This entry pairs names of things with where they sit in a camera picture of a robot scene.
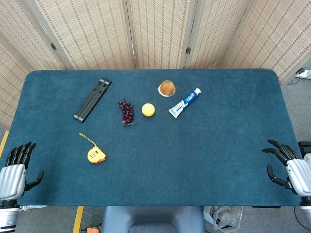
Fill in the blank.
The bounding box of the yellow tape measure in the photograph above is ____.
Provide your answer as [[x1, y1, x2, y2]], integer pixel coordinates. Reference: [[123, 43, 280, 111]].
[[79, 133, 108, 165]]

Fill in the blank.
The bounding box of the clear plastic bag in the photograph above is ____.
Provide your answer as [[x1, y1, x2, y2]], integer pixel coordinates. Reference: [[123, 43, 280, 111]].
[[209, 206, 244, 230]]

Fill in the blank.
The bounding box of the orange device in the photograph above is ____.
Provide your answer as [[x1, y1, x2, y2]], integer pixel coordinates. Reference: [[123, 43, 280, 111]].
[[81, 226, 102, 233]]

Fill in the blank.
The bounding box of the blue table cloth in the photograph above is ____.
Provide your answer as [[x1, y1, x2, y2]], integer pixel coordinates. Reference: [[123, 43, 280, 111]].
[[0, 69, 306, 207]]

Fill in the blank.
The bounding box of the yellow ball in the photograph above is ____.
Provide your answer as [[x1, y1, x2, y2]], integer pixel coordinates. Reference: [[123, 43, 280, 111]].
[[141, 103, 156, 117]]

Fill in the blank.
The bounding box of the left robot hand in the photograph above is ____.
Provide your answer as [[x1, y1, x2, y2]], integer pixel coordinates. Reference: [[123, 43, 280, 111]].
[[0, 141, 45, 201]]

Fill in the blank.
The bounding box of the black box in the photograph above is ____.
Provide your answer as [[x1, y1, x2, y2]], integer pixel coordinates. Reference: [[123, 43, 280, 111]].
[[298, 141, 311, 160]]

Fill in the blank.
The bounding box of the dark red grape bunch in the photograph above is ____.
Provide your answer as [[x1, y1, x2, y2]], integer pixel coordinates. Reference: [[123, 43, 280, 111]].
[[118, 99, 140, 127]]

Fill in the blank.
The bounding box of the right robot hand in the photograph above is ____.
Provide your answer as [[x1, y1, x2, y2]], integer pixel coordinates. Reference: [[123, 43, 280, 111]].
[[261, 139, 311, 197]]

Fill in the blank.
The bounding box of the white blue toothpaste tube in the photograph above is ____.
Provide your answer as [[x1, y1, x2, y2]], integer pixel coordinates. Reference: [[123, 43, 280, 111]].
[[168, 87, 202, 119]]

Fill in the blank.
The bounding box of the black folding stand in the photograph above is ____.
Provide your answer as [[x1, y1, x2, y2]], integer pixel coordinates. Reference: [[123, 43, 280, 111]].
[[73, 77, 113, 123]]

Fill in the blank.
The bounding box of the white power strip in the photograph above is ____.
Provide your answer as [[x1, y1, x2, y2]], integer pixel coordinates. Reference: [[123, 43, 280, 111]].
[[295, 69, 311, 79]]

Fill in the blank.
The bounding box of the orange jelly cup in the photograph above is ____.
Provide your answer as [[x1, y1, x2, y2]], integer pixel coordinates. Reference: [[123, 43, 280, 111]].
[[157, 80, 176, 97]]

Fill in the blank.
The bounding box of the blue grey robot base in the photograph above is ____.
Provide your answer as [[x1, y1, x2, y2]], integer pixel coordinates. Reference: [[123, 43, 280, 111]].
[[101, 206, 206, 233]]

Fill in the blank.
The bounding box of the bamboo folding screen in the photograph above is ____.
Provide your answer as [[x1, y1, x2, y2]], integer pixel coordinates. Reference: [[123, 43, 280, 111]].
[[0, 0, 311, 132]]

